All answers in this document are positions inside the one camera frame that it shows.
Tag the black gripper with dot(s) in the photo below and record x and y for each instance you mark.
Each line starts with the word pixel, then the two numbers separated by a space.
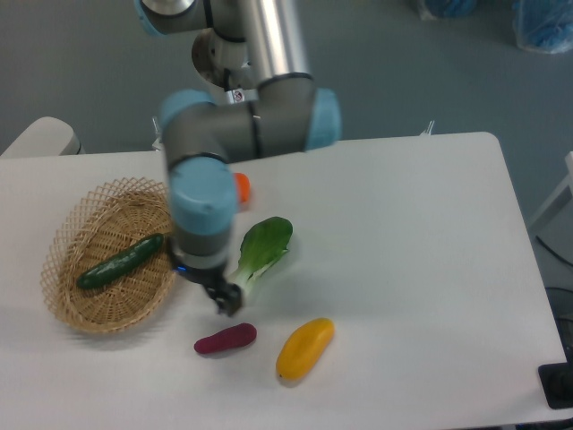
pixel 228 297

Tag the green cucumber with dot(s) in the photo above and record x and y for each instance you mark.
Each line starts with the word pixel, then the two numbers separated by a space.
pixel 121 264

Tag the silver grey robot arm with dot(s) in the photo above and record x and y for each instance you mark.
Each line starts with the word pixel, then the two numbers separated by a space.
pixel 270 106

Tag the woven wicker basket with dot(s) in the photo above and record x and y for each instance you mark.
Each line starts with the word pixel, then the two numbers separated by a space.
pixel 106 221

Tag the purple sweet potato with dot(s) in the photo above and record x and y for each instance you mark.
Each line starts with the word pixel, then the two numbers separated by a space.
pixel 238 336

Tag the green bok choy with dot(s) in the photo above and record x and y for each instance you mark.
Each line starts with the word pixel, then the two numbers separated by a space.
pixel 263 245

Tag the yellow mango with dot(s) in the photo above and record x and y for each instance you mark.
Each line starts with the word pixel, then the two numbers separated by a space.
pixel 303 349

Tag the orange tomato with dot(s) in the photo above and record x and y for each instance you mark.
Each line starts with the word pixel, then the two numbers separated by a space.
pixel 243 187

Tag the white chair armrest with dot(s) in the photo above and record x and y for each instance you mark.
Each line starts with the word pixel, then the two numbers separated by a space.
pixel 45 137

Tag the black device at edge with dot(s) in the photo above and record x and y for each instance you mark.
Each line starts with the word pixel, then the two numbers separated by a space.
pixel 556 380

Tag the white furniture leg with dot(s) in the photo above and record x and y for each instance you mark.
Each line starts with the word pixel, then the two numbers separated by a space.
pixel 554 203

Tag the blue plastic bag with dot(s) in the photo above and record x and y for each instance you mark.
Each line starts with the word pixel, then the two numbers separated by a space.
pixel 543 27

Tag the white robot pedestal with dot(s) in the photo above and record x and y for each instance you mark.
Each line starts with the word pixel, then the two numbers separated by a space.
pixel 216 118

